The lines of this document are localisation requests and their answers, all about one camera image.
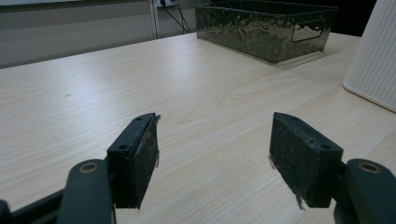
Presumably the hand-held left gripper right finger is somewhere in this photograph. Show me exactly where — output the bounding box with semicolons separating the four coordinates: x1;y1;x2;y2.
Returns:
268;111;345;211

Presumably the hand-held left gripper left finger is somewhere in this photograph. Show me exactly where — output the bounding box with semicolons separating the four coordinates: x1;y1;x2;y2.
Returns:
106;112;162;210

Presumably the white ribbed container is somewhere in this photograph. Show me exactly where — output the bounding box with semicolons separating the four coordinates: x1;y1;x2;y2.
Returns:
342;0;396;113

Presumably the mottled green metal box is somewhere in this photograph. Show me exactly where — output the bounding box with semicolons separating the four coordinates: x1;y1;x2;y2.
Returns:
194;0;339;63

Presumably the black cable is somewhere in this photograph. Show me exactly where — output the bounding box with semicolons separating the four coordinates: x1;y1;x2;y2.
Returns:
173;0;192;34
160;0;191;35

